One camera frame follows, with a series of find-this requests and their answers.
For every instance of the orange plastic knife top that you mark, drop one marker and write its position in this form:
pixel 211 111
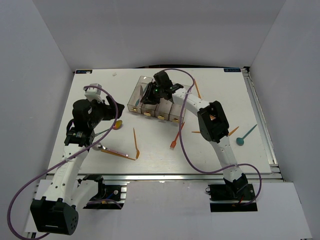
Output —
pixel 197 89

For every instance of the teal plastic knife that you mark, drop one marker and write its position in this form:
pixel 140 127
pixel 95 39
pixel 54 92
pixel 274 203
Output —
pixel 139 99

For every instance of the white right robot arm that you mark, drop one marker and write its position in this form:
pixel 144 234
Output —
pixel 212 122

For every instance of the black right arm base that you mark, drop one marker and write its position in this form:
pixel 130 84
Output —
pixel 224 200

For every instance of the orange plastic spoon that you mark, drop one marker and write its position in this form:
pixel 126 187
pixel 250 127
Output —
pixel 231 132

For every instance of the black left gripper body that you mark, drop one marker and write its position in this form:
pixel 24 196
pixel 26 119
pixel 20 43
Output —
pixel 102 112

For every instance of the aluminium rail right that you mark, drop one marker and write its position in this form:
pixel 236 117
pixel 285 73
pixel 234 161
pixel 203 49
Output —
pixel 275 174

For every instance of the red-orange plastic fork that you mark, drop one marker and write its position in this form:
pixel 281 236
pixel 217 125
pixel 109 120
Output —
pixel 174 142

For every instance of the silver metal spoon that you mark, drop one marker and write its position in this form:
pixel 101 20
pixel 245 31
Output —
pixel 99 147

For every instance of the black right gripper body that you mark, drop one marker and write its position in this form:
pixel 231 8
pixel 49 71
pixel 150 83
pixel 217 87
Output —
pixel 160 90

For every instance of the teal plastic spoon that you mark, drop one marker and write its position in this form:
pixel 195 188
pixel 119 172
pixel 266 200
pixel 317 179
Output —
pixel 241 140

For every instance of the clear four-compartment organizer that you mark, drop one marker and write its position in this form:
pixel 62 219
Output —
pixel 165 110

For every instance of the orange pink knife left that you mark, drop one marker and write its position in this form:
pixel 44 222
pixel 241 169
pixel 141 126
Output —
pixel 117 154

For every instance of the black label left corner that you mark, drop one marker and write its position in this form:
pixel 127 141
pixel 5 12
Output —
pixel 83 71

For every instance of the blue label right corner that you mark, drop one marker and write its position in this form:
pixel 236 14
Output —
pixel 232 70

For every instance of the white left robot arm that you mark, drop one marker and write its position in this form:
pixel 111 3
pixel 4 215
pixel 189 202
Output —
pixel 57 211

